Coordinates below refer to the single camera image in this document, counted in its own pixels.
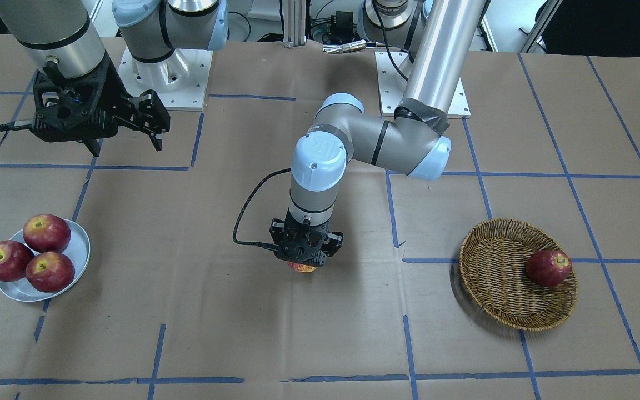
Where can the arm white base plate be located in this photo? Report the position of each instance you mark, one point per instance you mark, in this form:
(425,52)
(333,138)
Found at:
(180,81)
(391,86)

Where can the red yellow apple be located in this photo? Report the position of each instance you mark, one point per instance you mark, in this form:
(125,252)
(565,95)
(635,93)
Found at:
(302,268)

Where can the aluminium frame post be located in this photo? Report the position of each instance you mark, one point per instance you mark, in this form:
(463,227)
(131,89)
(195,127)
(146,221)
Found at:
(294,23)

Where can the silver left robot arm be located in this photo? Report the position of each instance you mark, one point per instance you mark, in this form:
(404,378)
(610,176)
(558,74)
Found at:
(412,143)

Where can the red apple on plate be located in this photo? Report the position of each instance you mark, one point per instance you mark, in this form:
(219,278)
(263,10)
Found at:
(47,233)
(50,272)
(14,258)

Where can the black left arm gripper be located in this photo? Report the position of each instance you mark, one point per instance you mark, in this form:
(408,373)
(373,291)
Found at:
(335,240)

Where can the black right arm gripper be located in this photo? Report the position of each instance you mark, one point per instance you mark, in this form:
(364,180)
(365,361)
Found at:
(110,95)

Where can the red apple on plate back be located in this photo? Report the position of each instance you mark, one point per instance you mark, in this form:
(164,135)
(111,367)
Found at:
(47,233)

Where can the round wicker basket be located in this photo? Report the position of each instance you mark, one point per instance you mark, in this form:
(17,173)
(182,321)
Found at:
(492,267)

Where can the dark red apple in basket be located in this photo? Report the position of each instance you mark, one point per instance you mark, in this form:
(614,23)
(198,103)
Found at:
(549,268)

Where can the red apple on plate front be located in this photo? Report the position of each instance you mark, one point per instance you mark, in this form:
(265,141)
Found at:
(50,272)

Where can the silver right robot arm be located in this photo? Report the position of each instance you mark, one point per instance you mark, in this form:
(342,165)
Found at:
(152,30)

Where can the light blue plate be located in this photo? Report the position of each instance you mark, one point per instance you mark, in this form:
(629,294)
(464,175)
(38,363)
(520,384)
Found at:
(79,251)

